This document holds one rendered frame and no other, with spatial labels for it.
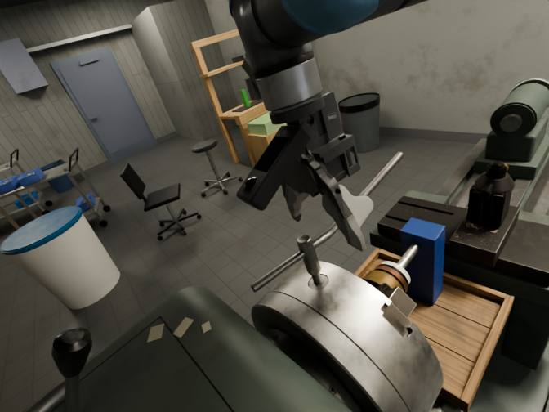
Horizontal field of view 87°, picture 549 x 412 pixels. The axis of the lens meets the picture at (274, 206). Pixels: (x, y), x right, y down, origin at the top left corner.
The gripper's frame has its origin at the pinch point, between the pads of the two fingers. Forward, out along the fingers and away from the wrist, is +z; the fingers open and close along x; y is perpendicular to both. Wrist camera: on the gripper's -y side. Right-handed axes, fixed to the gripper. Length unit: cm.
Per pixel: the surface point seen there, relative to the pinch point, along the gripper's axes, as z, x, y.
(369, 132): 86, 216, 240
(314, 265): 2.4, -1.2, -3.6
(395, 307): 11.1, -9.3, 2.4
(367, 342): 10.1, -10.5, -5.0
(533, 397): 79, -14, 41
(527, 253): 35, -8, 49
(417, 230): 19.2, 5.4, 28.5
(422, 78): 46, 178, 294
